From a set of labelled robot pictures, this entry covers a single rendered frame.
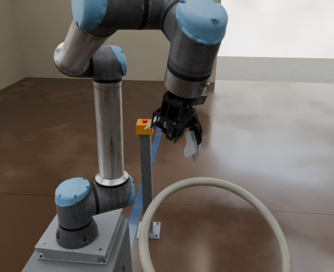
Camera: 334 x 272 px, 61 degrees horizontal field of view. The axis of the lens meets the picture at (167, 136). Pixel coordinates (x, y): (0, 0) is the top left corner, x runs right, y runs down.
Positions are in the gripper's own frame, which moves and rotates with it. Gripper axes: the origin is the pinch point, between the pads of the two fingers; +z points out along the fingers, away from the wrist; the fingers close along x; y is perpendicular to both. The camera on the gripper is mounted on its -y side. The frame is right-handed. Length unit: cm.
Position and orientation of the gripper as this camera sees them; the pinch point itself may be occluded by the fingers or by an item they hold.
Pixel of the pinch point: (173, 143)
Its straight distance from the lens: 76.0
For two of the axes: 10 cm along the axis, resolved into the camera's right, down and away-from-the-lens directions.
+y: -5.9, 5.2, -6.2
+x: 7.9, 5.2, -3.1
